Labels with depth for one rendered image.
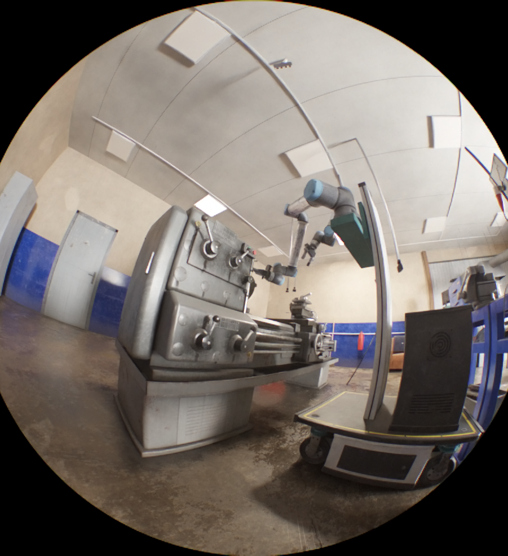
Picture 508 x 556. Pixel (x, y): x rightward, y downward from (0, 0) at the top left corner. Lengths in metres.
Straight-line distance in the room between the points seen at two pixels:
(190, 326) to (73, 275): 3.49
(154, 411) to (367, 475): 0.97
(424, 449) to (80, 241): 4.71
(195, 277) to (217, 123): 2.56
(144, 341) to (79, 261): 3.37
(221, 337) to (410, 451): 0.99
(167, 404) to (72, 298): 3.37
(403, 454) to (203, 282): 1.22
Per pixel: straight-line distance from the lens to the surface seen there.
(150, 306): 0.81
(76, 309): 4.02
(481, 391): 1.27
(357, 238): 1.19
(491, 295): 1.32
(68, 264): 4.08
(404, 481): 1.01
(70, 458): 1.00
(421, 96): 3.22
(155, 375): 0.86
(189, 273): 0.89
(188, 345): 0.75
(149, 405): 0.89
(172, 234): 0.89
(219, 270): 0.99
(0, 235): 3.53
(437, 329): 0.87
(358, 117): 2.95
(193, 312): 0.75
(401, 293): 5.85
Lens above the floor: 0.71
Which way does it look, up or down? 18 degrees up
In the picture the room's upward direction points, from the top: 9 degrees clockwise
